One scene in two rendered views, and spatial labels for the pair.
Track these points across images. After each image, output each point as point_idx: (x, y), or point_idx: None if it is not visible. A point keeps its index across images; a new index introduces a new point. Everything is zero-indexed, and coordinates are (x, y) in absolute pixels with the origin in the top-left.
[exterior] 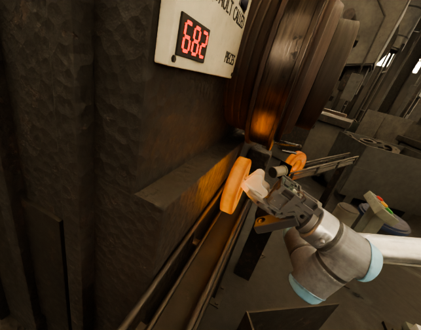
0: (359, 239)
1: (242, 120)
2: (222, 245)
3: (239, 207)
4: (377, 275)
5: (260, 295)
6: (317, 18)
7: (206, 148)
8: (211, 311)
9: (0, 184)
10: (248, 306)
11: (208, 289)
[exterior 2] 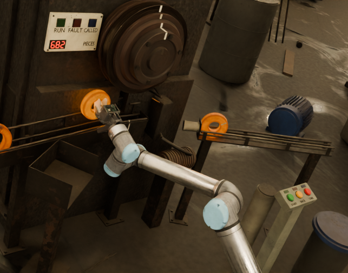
0: (125, 140)
1: None
2: None
3: None
4: (125, 156)
5: (150, 240)
6: (113, 36)
7: (87, 82)
8: (100, 225)
9: (1, 75)
10: (132, 238)
11: (56, 137)
